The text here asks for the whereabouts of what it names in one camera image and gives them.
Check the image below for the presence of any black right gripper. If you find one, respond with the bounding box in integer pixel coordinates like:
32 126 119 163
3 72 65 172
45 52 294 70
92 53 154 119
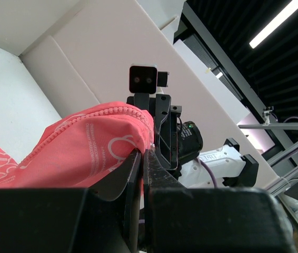
126 93 203 170

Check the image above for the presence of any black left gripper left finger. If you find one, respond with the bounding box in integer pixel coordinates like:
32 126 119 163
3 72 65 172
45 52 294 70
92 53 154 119
87 149 142 252

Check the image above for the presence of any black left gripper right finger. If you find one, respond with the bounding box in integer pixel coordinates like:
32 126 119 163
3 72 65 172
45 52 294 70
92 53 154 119
143 150 296 252

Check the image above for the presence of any pink printed hooded jacket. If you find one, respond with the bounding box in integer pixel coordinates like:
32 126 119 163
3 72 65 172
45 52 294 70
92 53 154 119
0 102 154 188

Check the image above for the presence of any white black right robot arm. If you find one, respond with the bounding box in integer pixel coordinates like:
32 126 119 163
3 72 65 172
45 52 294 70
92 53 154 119
127 93 259 188

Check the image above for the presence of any ceiling strip light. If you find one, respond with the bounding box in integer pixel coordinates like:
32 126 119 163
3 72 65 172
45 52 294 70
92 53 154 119
249 0 298 48

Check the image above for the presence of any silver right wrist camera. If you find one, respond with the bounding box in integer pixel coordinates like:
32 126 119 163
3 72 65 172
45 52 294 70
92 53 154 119
128 65 170 94

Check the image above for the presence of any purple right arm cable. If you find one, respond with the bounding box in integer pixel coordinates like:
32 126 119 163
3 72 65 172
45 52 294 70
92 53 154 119
197 157 218 188

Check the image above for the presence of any aluminium frame strut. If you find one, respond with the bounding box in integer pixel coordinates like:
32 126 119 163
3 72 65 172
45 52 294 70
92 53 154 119
238 110 298 196

